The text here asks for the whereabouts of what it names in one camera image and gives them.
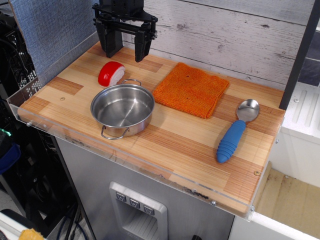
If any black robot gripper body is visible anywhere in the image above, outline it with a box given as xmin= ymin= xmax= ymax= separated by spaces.
xmin=92 ymin=0 xmax=158 ymax=39

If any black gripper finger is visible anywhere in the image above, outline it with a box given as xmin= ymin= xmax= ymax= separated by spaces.
xmin=134 ymin=27 xmax=152 ymax=63
xmin=95 ymin=17 xmax=123 ymax=58

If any stainless steel pan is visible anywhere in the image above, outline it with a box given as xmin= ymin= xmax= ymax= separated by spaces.
xmin=90 ymin=79 xmax=155 ymax=140

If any orange knitted cloth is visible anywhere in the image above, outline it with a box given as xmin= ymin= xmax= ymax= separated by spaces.
xmin=152 ymin=62 xmax=230 ymax=119

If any red and white toy sushi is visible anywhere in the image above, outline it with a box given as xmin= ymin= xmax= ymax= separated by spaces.
xmin=98 ymin=61 xmax=126 ymax=88

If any blue fabric panel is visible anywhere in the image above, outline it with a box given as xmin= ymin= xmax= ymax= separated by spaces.
xmin=9 ymin=0 xmax=99 ymax=86

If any clear acrylic table guard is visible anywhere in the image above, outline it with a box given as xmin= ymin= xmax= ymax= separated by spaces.
xmin=8 ymin=77 xmax=285 ymax=219

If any grey toy fridge cabinet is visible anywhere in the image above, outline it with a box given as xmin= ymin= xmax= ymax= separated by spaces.
xmin=57 ymin=139 xmax=234 ymax=240

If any white toy sink unit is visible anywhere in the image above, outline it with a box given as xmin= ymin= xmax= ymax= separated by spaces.
xmin=229 ymin=82 xmax=320 ymax=240

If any blue handled metal spoon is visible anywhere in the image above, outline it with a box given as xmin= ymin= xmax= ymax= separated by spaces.
xmin=216 ymin=99 xmax=260 ymax=163

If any dark right frame post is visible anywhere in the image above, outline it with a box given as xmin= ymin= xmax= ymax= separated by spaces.
xmin=279 ymin=0 xmax=320 ymax=110

